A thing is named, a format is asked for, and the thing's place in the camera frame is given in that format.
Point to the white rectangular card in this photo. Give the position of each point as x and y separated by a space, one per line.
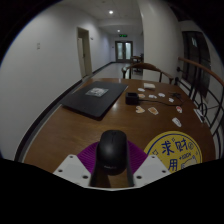
149 85

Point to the yellow round printed mouse pad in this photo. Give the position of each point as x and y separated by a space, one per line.
173 148

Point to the black railing with wooden handrail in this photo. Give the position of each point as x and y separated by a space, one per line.
200 66

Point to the round ceiling light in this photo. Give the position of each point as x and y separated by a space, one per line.
110 12

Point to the small red and white sticker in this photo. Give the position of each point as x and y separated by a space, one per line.
179 109

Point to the dark window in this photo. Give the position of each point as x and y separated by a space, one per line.
197 60

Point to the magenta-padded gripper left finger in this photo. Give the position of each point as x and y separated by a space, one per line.
71 168

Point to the small beige sticker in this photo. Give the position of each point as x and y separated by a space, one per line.
140 109

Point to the glass double door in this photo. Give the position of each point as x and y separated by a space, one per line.
123 51

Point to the dark wooden chair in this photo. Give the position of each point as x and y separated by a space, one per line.
136 60

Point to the wooden armchair with curved back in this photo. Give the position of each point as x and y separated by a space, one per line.
146 66

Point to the white wall switch plate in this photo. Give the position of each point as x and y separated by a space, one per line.
38 46

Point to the green exit sign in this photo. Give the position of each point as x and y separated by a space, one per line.
123 35

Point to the small white oblong sticker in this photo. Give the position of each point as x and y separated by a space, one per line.
176 122

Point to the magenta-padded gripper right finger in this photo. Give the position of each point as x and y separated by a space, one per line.
150 168

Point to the black closed laptop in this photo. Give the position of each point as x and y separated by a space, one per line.
93 100

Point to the small orange and white sticker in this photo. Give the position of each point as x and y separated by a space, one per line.
153 110

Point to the open side doorway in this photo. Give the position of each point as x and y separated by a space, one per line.
85 53

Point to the small black box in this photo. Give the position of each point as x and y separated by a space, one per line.
131 98

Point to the black computer mouse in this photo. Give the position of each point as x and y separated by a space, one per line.
111 151

